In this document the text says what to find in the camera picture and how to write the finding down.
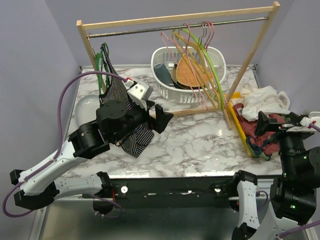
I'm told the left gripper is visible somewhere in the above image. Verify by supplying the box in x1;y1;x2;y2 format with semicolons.
111;99;174;144

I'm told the white tank top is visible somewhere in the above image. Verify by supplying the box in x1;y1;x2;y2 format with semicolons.
231;83;290;122

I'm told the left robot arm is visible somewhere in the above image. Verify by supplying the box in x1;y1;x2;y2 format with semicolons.
10;99;174;211

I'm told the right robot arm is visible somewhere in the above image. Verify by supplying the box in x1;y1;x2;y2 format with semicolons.
230;111;320;240

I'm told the striped black tank top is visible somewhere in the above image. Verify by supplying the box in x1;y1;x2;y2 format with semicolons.
100;43;154;158

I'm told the light green hanger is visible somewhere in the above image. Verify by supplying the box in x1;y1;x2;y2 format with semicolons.
182;29;227;110

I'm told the dark green hanger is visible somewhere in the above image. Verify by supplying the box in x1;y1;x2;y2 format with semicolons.
95;42;110;95

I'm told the maroon red garment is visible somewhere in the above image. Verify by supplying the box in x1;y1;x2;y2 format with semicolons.
233;103;279;161

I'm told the dark teal cup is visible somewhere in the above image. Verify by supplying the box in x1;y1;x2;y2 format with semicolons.
153;63;173;86

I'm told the dark bowl in basket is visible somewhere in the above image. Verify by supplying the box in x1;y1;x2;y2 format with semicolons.
171;64;199;90

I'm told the yellow plastic bin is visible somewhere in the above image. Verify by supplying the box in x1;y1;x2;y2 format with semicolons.
227;92;252;158

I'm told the white plastic laundry basket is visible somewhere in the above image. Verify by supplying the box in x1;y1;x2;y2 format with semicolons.
151;46;227;105

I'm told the white oval plate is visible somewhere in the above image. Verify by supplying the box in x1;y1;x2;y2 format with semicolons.
74;94;100;127

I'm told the metal hanging rod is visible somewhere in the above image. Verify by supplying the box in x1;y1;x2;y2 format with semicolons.
87;17;269;39

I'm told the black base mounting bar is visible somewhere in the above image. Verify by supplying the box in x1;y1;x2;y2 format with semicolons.
82;174;251;210

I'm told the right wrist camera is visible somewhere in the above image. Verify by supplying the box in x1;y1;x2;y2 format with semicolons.
299;111;320;132

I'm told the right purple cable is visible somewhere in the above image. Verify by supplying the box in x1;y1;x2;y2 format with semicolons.
256;119;320;240

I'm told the purple cable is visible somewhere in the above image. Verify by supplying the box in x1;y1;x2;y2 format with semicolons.
256;119;320;240
1;70;129;218

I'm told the wooden clothes rack frame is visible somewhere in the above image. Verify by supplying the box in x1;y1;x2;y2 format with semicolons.
76;1;281;130

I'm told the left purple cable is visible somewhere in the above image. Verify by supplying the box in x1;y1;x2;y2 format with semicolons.
1;70;129;218

